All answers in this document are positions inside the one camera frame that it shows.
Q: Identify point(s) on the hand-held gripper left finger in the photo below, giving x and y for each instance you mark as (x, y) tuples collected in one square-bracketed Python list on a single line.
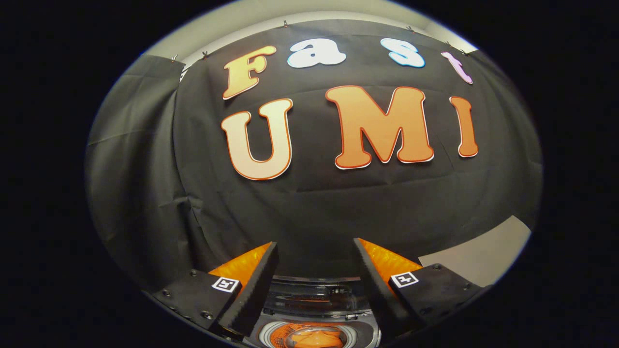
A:
[(256, 295)]

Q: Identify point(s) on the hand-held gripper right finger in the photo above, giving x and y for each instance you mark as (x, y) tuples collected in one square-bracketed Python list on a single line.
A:
[(372, 290)]

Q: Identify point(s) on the dark grey washing machine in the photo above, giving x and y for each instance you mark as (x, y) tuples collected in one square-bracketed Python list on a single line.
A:
[(362, 333)]

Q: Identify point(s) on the yellow shirt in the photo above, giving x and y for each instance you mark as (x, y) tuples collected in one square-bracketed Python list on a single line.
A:
[(309, 337)]

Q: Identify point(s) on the black backdrop cloth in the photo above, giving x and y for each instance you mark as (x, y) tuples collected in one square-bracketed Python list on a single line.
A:
[(319, 212)]

